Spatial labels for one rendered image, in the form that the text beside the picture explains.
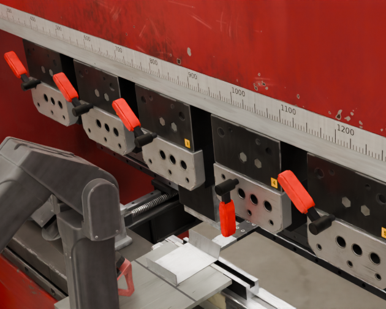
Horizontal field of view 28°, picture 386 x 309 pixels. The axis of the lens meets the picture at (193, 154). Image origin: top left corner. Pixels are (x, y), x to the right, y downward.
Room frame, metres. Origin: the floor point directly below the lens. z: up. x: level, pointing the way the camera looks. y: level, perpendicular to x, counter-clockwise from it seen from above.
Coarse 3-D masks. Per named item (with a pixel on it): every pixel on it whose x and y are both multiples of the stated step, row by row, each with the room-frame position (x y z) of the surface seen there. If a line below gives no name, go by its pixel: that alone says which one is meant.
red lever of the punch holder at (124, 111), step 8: (112, 104) 1.24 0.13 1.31; (120, 104) 1.23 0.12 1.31; (120, 112) 1.22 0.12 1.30; (128, 112) 1.22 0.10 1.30; (128, 120) 1.21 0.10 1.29; (136, 120) 1.21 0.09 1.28; (128, 128) 1.20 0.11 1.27; (136, 128) 1.20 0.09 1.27; (136, 136) 1.20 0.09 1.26; (144, 136) 1.19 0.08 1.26; (152, 136) 1.20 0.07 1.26; (136, 144) 1.18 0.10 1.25; (144, 144) 1.18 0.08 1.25
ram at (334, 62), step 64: (0, 0) 1.62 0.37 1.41; (64, 0) 1.40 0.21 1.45; (128, 0) 1.24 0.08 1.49; (192, 0) 1.10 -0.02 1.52; (256, 0) 1.00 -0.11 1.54; (320, 0) 0.91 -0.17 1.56; (384, 0) 0.83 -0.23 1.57; (192, 64) 1.12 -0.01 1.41; (256, 64) 1.00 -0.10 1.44; (320, 64) 0.91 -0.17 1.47; (384, 64) 0.83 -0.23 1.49; (256, 128) 1.01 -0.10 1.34; (384, 128) 0.83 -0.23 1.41
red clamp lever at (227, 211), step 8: (224, 184) 1.02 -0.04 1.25; (232, 184) 1.03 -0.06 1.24; (216, 192) 1.02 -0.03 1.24; (224, 192) 1.01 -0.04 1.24; (224, 200) 1.02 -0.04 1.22; (232, 200) 1.03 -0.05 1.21; (224, 208) 1.02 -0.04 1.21; (232, 208) 1.02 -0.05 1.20; (224, 216) 1.02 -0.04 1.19; (232, 216) 1.02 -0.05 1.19; (224, 224) 1.02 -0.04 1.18; (232, 224) 1.02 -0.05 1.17; (224, 232) 1.02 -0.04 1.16; (232, 232) 1.02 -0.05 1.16
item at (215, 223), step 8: (184, 192) 1.21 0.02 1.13; (192, 192) 1.19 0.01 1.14; (200, 192) 1.17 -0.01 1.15; (208, 192) 1.16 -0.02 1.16; (184, 200) 1.21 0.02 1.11; (192, 200) 1.19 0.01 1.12; (200, 200) 1.18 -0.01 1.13; (208, 200) 1.16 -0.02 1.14; (216, 200) 1.15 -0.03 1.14; (184, 208) 1.23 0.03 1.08; (192, 208) 1.20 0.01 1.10; (200, 208) 1.18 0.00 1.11; (208, 208) 1.16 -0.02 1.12; (216, 208) 1.15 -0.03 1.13; (200, 216) 1.19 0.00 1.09; (208, 216) 1.16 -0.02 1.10; (216, 216) 1.15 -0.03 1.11; (216, 224) 1.16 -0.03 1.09
